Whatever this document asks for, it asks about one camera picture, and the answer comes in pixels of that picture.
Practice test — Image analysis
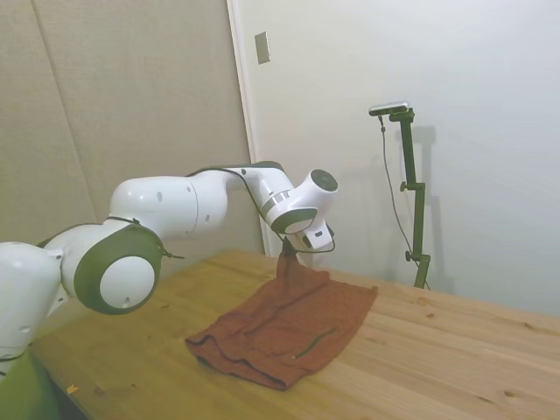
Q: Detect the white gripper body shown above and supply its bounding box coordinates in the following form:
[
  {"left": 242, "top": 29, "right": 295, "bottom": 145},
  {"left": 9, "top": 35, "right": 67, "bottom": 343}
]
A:
[{"left": 283, "top": 220, "right": 337, "bottom": 255}]

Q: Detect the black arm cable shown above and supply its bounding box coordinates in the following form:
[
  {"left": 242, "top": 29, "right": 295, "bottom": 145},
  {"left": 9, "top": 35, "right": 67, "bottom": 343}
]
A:
[{"left": 37, "top": 165, "right": 338, "bottom": 260}]

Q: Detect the dark green camera stand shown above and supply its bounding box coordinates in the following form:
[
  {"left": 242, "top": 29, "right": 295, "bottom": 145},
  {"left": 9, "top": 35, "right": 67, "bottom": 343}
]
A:
[{"left": 388, "top": 108, "right": 432, "bottom": 290}]

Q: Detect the grey camera on stand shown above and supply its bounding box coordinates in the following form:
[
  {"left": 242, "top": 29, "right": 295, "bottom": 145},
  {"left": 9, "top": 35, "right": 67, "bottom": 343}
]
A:
[{"left": 368, "top": 100, "right": 413, "bottom": 117}]

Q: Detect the grey wall switch plate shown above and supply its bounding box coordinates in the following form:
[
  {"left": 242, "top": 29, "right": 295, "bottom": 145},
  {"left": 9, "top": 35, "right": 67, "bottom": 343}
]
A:
[{"left": 254, "top": 31, "right": 271, "bottom": 67}]

